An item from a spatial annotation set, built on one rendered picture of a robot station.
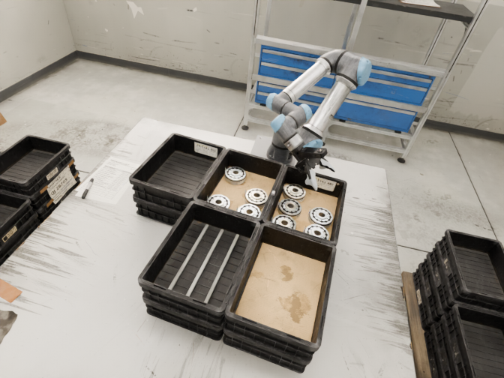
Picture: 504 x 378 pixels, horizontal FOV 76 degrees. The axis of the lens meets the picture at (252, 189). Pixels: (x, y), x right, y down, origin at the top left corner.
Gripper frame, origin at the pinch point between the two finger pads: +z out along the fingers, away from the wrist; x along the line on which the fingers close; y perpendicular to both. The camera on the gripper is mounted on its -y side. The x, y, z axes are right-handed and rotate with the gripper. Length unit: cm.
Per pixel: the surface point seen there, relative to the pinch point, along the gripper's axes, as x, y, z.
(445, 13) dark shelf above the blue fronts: -197, 3, -24
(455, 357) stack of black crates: 1, 3, 103
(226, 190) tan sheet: 26.8, 29.7, -23.8
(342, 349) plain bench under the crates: 48, -5, 46
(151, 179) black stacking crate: 47, 44, -50
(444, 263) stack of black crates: -40, 10, 82
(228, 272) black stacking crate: 58, 9, 0
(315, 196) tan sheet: -1.5, 14.9, 4.8
